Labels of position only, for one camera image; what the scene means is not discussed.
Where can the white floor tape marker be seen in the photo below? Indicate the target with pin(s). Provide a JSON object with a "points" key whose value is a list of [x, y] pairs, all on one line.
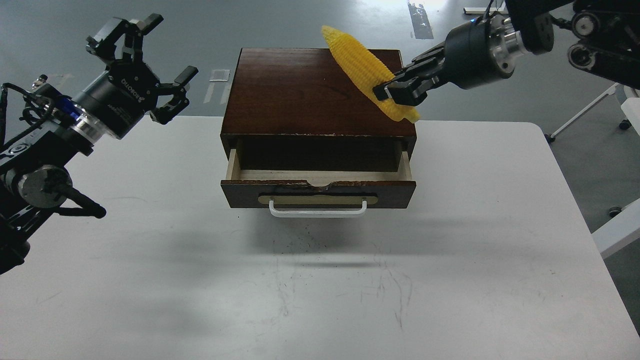
{"points": [[219, 75]]}

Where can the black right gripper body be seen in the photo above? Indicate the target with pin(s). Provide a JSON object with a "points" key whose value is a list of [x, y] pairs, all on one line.
{"points": [[480, 52]]}

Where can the dark wooden cabinet box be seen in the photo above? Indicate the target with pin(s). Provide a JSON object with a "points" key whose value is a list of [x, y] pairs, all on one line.
{"points": [[294, 109]]}

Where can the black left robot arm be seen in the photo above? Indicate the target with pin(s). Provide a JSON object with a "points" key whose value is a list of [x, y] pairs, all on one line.
{"points": [[42, 130]]}

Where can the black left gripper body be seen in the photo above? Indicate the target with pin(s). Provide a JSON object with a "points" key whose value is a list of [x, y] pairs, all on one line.
{"points": [[120, 97]]}

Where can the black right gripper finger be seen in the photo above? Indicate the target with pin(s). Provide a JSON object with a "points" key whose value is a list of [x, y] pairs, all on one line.
{"points": [[408, 88], [430, 65]]}

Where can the wooden drawer with white handle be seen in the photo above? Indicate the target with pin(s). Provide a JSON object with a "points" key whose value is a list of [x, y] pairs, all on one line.
{"points": [[330, 181]]}

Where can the grey floor tape strip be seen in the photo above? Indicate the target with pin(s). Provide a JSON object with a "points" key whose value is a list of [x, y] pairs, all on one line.
{"points": [[422, 29]]}

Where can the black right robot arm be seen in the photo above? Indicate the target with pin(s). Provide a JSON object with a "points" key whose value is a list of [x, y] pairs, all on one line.
{"points": [[607, 32]]}

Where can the yellow corn cob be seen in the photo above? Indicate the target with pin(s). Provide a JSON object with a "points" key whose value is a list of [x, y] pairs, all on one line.
{"points": [[365, 71]]}

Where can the white desk frame base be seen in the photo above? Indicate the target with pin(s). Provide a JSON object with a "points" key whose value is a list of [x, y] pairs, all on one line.
{"points": [[501, 9]]}

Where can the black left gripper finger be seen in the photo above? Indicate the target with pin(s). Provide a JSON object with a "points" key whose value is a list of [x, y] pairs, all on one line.
{"points": [[178, 101], [120, 41]]}

